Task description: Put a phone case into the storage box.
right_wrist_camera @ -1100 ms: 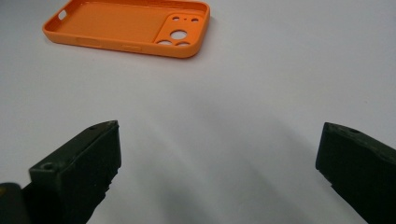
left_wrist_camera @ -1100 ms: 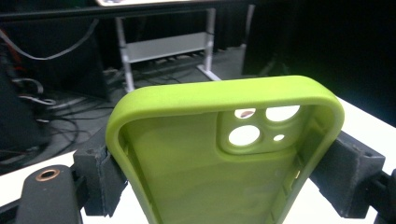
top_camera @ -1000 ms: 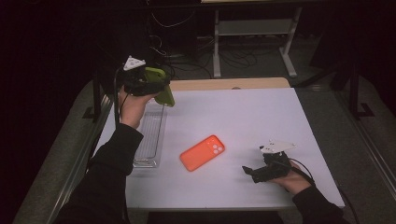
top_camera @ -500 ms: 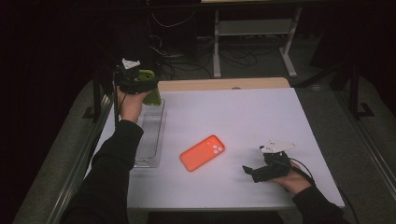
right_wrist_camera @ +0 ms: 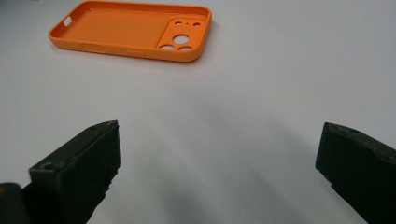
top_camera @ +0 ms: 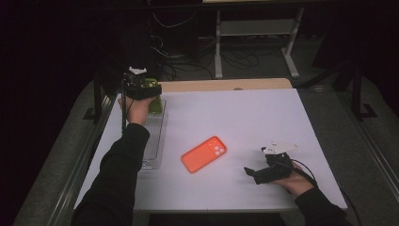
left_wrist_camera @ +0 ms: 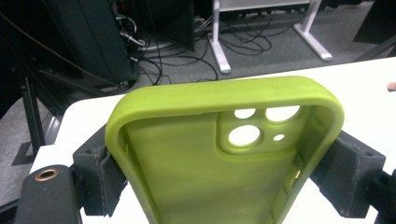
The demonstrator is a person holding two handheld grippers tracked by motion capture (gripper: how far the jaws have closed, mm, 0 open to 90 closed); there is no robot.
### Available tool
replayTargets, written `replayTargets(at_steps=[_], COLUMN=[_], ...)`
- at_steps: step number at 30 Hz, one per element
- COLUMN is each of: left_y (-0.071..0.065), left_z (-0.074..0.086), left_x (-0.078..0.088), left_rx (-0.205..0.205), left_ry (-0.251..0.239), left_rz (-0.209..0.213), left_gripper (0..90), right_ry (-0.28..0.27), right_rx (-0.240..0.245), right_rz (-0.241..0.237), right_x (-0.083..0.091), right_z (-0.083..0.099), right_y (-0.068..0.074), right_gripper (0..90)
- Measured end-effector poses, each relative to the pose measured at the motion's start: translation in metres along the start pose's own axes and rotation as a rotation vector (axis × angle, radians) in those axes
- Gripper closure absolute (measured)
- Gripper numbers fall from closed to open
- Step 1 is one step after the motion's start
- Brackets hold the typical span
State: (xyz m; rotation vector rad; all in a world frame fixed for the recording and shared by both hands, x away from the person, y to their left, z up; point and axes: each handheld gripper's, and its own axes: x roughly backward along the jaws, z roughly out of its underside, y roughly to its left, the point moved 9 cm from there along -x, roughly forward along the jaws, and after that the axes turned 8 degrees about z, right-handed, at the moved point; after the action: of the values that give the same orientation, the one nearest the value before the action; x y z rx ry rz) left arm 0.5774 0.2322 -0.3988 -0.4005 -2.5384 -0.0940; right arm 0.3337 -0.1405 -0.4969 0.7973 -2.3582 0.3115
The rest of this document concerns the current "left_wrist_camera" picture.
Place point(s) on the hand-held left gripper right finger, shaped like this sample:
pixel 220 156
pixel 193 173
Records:
pixel 348 180

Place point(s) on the white metal table frame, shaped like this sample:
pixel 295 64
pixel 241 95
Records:
pixel 219 56

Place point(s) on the black metal stand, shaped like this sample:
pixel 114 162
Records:
pixel 32 124

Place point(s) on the green phone case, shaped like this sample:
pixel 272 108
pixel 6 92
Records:
pixel 186 174

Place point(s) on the black computer cabinet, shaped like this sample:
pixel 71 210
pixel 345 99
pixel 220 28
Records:
pixel 99 43

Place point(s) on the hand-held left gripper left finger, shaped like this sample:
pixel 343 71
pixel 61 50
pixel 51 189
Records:
pixel 96 174

